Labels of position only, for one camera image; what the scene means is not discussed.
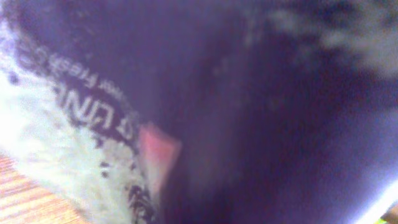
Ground red purple snack bag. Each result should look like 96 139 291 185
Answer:
1 1 397 223

